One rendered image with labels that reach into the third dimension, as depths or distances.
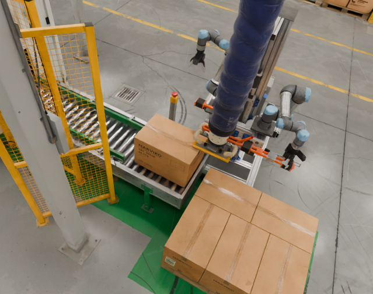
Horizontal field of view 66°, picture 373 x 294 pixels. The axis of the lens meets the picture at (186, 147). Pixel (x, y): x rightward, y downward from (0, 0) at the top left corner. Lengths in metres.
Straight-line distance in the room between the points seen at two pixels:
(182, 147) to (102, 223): 1.27
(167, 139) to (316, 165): 2.42
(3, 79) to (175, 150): 1.60
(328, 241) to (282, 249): 1.06
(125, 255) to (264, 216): 1.45
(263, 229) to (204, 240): 0.58
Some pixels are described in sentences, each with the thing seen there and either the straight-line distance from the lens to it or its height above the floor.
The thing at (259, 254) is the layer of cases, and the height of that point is 0.54.
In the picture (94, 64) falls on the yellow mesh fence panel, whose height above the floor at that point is 1.83.
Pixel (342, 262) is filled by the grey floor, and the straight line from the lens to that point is 3.83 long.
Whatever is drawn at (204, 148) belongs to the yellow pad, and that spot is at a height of 1.17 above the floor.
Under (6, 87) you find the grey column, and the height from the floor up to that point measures 2.09.
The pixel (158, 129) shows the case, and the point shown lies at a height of 0.95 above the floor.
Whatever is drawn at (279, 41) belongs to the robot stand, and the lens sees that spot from 2.69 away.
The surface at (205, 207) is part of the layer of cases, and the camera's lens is 2.85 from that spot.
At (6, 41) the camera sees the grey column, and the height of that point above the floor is 2.28.
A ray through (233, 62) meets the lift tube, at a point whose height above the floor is 2.01.
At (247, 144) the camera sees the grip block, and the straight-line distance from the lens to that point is 2.42.
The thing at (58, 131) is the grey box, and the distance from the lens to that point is 1.86.
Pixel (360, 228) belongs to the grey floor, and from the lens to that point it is 4.18.
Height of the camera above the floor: 3.01
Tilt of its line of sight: 49 degrees down
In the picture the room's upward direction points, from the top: 11 degrees clockwise
